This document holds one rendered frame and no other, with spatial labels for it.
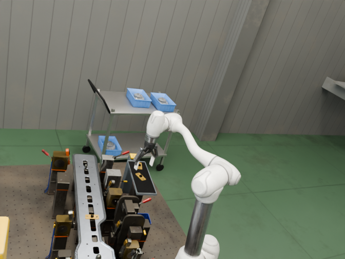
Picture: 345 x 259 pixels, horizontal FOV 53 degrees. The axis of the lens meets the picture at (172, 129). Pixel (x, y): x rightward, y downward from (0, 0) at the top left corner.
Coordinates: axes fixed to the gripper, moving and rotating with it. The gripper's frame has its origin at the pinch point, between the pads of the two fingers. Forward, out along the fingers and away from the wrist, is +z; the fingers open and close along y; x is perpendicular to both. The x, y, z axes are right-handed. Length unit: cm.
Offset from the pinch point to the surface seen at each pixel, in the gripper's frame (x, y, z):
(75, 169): -41, 26, 26
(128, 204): 22.7, 27.4, 6.8
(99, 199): -5.8, 26.5, 25.5
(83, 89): -240, -97, 61
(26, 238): -19, 67, 56
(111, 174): -14.2, 13.7, 14.5
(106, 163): -37.0, 1.8, 23.1
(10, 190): -68, 61, 55
